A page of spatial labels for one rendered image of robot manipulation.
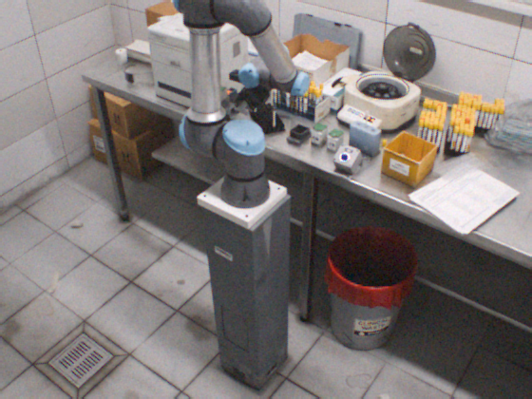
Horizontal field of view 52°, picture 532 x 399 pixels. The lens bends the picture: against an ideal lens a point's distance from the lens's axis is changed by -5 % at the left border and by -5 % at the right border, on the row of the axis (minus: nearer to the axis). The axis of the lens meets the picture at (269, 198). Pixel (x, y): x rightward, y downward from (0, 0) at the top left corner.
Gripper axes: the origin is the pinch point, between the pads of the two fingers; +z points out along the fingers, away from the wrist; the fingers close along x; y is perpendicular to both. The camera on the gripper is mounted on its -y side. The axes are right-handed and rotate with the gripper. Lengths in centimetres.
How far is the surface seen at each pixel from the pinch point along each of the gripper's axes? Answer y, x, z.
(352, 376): 106, -18, 45
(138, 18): -99, 60, 68
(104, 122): -52, -5, 65
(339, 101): 24.5, 26.8, -14.1
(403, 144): 53, 14, -31
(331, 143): 35.0, 1.7, -18.7
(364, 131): 40, 6, -29
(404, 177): 60, 0, -32
